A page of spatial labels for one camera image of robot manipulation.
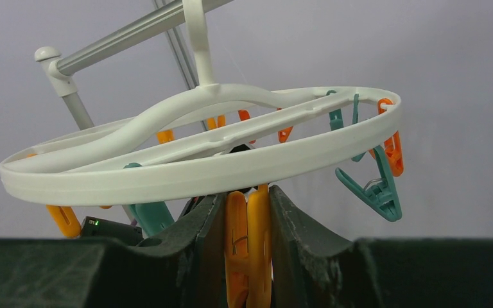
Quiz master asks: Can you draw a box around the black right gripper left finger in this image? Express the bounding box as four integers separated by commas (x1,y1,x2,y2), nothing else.
0,194,225,307

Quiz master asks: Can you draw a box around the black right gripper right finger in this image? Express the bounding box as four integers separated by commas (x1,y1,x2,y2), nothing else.
270,186,493,307

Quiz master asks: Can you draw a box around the orange clip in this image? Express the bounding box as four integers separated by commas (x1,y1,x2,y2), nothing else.
223,184,272,307
46,205,82,238
369,98,404,177

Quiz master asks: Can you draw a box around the teal clip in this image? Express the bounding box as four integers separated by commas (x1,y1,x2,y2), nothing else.
335,146,402,222
128,201,175,237

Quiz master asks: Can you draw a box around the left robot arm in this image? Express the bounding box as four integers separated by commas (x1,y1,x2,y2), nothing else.
79,216,144,246

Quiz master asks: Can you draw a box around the teal front clip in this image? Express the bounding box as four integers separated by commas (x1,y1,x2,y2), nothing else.
128,201,175,237

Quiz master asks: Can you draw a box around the orange front left clip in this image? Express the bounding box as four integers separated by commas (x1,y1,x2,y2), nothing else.
46,205,82,238

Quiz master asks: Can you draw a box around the white round clip hanger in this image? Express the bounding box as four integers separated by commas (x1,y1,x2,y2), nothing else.
0,1,403,207

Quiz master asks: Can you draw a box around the orange right clip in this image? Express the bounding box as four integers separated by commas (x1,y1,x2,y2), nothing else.
369,98,404,177

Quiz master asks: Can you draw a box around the grey horizontal rack bar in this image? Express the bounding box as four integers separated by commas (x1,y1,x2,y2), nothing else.
55,0,234,76

